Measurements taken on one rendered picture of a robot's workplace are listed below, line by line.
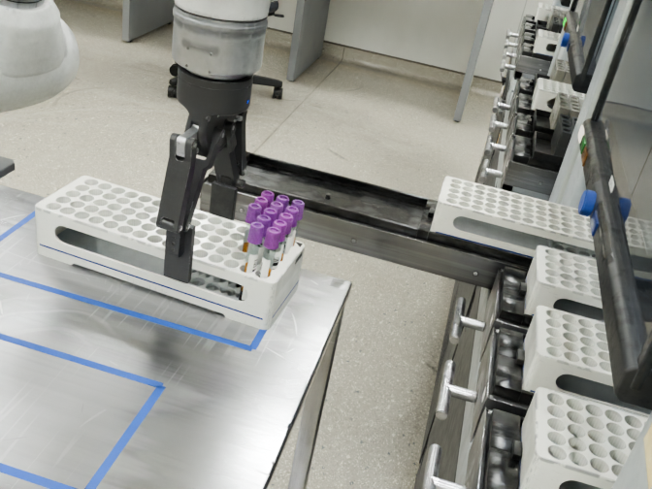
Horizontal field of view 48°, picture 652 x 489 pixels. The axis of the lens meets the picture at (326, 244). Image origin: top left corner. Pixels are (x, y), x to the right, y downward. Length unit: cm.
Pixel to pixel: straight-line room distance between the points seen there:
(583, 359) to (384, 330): 146
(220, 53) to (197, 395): 32
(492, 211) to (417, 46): 362
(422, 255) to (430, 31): 362
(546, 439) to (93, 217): 53
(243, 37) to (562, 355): 46
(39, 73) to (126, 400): 77
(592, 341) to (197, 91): 50
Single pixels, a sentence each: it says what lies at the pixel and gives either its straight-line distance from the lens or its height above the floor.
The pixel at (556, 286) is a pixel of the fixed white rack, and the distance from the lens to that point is 94.
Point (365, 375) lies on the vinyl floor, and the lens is 207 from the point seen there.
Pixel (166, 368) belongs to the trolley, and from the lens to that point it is 75.
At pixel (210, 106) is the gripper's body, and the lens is 74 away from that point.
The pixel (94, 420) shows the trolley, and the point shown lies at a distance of 70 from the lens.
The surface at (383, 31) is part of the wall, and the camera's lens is 468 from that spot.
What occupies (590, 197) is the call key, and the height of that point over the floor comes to 99.
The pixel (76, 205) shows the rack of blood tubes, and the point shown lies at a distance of 90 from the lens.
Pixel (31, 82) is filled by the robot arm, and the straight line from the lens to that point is 136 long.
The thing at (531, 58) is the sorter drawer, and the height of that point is 80.
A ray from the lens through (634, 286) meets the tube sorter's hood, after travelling 68.
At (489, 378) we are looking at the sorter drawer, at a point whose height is 81.
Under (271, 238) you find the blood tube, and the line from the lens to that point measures 76.
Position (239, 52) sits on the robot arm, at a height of 111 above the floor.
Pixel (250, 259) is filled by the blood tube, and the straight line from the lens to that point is 78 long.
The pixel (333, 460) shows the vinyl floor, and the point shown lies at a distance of 182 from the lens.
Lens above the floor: 131
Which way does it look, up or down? 30 degrees down
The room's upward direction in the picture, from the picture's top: 11 degrees clockwise
